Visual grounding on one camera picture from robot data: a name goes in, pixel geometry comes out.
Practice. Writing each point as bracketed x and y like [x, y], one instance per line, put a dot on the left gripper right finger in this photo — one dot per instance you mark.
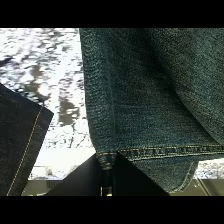
[133, 181]

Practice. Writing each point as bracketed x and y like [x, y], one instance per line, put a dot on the blue jeans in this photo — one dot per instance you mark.
[150, 93]

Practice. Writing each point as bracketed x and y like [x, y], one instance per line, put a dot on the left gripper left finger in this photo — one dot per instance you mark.
[83, 181]

